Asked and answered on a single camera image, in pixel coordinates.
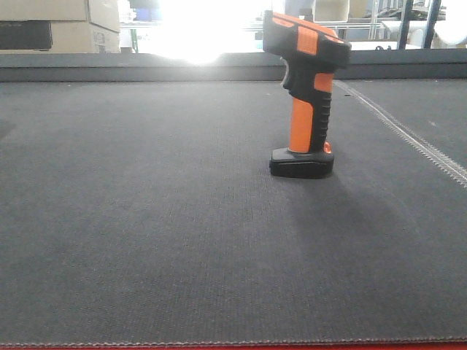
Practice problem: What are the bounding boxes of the orange black barcode scanner gun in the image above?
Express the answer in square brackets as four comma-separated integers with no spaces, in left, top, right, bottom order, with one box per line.
[263,10,351,179]

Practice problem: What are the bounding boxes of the black conveyor belt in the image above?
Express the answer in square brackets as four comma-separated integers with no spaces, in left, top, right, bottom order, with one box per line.
[0,49,467,346]

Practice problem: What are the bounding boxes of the stacked cardboard boxes background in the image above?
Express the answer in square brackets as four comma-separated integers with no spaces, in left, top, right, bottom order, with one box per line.
[1,1,120,54]

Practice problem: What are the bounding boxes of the black shelf posts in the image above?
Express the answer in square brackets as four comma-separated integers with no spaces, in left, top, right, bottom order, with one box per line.
[397,0,442,50]

